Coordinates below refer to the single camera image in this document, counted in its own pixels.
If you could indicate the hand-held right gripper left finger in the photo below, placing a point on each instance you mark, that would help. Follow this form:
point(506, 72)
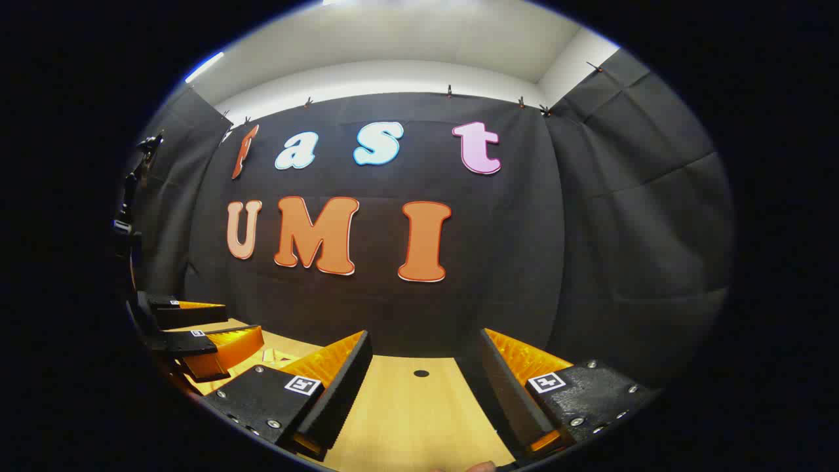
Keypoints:
point(347, 387)

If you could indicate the row of black cloth clips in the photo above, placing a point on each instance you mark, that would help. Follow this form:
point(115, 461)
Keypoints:
point(449, 90)

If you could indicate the ceiling light strip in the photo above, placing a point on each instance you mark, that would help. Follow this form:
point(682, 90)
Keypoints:
point(204, 67)

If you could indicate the black tripod stand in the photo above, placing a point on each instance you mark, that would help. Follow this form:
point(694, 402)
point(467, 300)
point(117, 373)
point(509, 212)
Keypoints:
point(128, 196)

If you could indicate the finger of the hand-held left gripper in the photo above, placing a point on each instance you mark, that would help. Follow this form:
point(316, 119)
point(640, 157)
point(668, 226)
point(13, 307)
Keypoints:
point(190, 316)
point(183, 344)

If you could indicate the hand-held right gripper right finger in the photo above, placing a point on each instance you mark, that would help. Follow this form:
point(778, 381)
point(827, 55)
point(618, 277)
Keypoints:
point(505, 393)

